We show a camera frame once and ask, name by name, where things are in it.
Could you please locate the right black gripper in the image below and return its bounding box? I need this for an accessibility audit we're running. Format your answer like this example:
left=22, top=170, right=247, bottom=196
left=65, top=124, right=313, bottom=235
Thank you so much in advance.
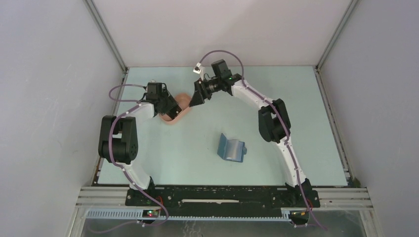
left=189, top=77, right=222, bottom=107

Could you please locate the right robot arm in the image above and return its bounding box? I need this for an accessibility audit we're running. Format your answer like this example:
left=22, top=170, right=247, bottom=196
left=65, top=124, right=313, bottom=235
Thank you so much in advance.
left=189, top=59, right=312, bottom=206

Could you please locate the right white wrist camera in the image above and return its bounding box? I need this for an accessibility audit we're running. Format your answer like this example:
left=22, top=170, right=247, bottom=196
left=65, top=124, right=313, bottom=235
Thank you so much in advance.
left=193, top=62, right=206, bottom=79

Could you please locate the aluminium frame rail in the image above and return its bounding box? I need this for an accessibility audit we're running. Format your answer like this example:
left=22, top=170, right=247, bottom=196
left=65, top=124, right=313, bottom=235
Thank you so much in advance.
left=76, top=185, right=373, bottom=223

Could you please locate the black credit card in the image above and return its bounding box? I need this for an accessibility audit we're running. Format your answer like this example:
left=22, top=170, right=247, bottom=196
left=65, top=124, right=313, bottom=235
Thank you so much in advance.
left=167, top=110, right=182, bottom=120

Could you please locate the pink oval tray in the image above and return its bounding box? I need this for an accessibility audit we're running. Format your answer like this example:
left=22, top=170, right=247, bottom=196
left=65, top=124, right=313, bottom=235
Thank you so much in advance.
left=160, top=93, right=192, bottom=125

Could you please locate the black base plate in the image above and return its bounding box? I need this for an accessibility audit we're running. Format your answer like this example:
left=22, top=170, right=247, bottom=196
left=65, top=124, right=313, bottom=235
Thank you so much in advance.
left=125, top=185, right=320, bottom=218

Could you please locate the blue card holder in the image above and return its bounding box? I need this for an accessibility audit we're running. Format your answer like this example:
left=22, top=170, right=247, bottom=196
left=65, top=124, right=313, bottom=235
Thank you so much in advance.
left=217, top=133, right=247, bottom=163

